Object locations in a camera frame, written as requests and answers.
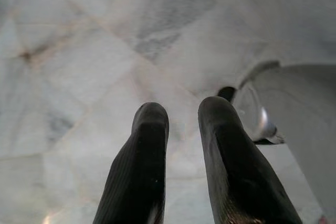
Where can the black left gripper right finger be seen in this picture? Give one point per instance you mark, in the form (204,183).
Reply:
(236,161)

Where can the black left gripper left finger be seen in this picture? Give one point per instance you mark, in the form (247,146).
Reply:
(141,161)

